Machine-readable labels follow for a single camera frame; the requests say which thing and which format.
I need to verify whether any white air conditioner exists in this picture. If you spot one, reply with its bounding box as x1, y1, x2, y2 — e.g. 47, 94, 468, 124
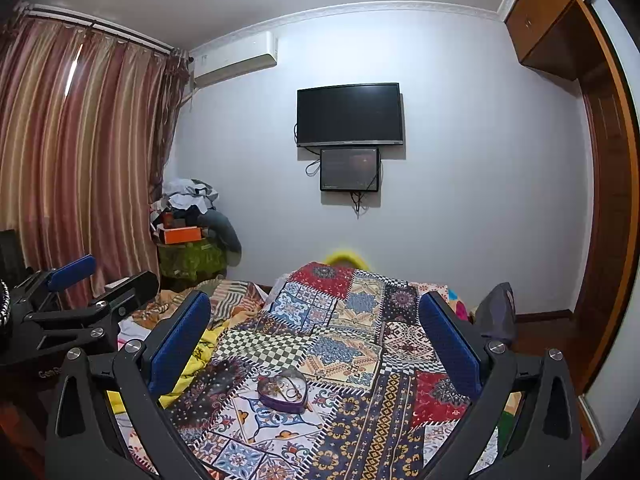
193, 32, 278, 88

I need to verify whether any small black wall panel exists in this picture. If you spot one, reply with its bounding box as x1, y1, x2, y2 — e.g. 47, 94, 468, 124
320, 148, 380, 193

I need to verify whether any orange box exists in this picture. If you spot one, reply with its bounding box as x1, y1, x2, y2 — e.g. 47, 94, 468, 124
157, 226, 202, 245

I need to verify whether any yellow cartoon blanket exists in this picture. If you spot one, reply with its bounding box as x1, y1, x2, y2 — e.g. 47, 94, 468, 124
106, 326, 227, 416

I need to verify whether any wooden overhead cabinet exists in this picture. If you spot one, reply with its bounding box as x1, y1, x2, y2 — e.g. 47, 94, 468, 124
506, 0, 605, 81

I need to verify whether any colourful patchwork bedspread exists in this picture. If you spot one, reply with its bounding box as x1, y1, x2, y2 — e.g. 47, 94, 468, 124
164, 262, 471, 479

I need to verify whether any striped brown pillow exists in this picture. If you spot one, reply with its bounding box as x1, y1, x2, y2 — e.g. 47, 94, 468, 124
198, 278, 265, 327

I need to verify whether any purple heart-shaped jewelry box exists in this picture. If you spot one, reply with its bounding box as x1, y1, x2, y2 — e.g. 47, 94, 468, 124
257, 366, 308, 415

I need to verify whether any black wall television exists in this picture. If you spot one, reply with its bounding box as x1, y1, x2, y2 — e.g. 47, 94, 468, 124
296, 82, 404, 148

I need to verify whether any dark grey bag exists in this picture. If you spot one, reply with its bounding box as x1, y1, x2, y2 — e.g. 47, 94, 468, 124
474, 282, 518, 347

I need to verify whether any green patterned storage box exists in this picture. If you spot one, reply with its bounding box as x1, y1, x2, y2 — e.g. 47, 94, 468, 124
157, 240, 227, 282

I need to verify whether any wooden door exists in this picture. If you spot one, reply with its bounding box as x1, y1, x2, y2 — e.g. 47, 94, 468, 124
574, 0, 639, 393

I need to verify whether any pile of grey-white clothes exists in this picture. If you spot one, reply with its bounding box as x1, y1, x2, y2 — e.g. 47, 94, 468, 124
150, 178, 229, 229

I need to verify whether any striped red-brown curtain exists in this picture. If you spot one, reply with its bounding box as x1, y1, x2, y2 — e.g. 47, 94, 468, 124
1, 13, 189, 308

